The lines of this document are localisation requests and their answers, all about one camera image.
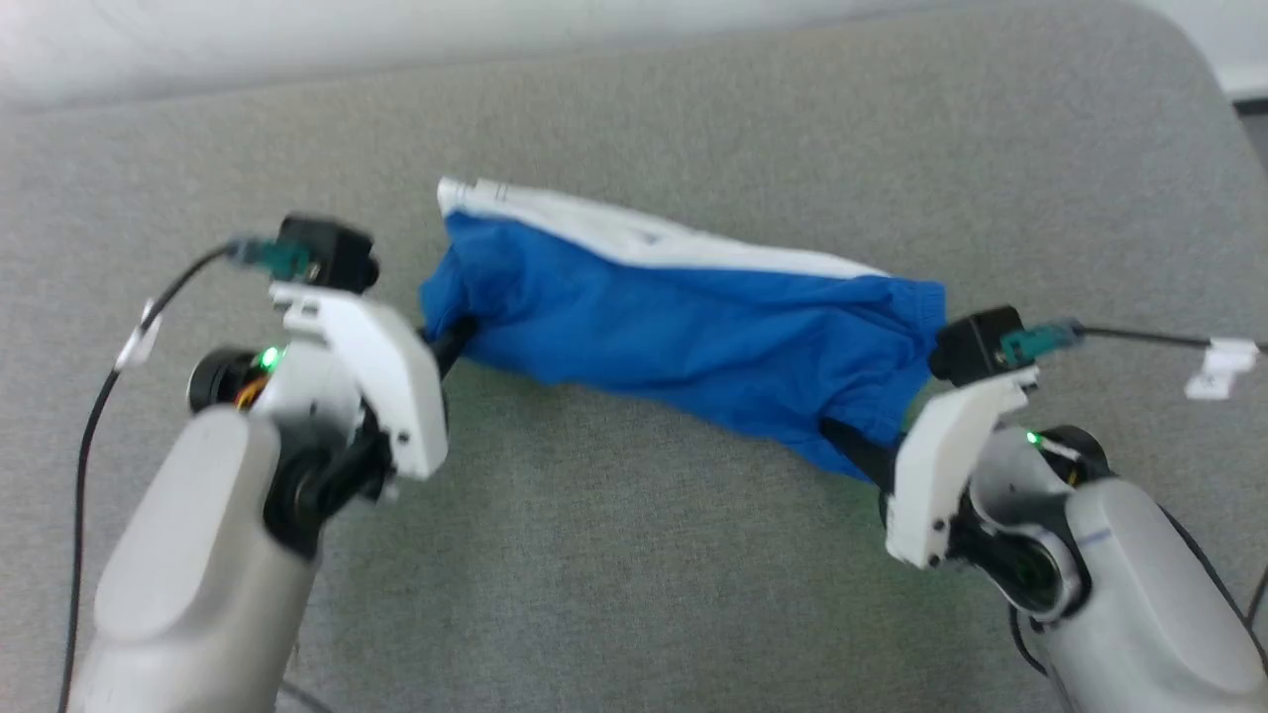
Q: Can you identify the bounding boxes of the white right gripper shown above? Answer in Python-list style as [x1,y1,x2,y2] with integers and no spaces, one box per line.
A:
[818,364,1039,571]

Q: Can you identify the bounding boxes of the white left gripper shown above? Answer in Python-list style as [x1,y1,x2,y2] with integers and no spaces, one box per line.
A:
[250,281,477,483]

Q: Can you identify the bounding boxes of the blue shorts with white waistband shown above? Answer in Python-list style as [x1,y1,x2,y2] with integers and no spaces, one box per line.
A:
[420,177,947,484]

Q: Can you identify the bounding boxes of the beige fabric sofa cushion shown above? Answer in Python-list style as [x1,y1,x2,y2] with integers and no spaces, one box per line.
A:
[0,0,1268,713]

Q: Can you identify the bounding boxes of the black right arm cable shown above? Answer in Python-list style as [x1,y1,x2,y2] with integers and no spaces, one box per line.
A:
[1001,317,1268,363]

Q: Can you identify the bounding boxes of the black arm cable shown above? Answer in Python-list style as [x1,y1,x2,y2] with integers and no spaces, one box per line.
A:
[1001,317,1268,363]
[57,236,314,713]

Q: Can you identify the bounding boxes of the white cable tag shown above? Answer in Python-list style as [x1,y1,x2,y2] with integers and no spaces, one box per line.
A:
[113,300,165,373]
[1185,338,1261,401]

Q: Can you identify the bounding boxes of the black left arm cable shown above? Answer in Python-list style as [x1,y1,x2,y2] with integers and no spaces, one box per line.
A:
[57,236,314,713]

